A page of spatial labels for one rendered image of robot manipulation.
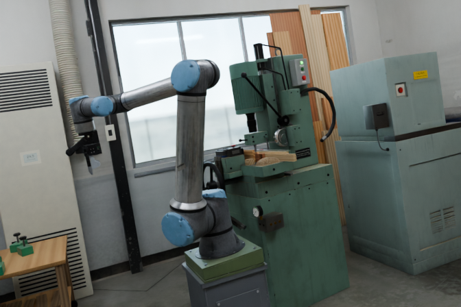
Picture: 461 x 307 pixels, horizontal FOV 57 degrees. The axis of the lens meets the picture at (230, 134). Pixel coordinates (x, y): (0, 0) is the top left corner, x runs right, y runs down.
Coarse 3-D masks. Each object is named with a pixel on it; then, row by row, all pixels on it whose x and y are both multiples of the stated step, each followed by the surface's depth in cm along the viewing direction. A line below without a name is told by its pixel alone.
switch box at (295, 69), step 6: (294, 60) 259; (300, 60) 261; (306, 60) 263; (294, 66) 260; (300, 66) 261; (306, 66) 263; (294, 72) 260; (300, 72) 261; (306, 72) 263; (294, 78) 261; (300, 78) 261; (306, 78) 263; (294, 84) 262; (300, 84) 261
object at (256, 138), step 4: (256, 132) 262; (260, 132) 261; (264, 132) 262; (244, 136) 262; (248, 136) 258; (252, 136) 257; (256, 136) 259; (260, 136) 261; (248, 140) 259; (252, 140) 258; (256, 140) 259; (260, 140) 261; (264, 140) 262; (268, 140) 264; (248, 144) 259; (252, 144) 258; (256, 144) 259
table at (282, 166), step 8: (248, 168) 242; (256, 168) 235; (264, 168) 230; (272, 168) 233; (280, 168) 236; (288, 168) 239; (216, 176) 257; (224, 176) 248; (232, 176) 244; (256, 176) 236; (264, 176) 230
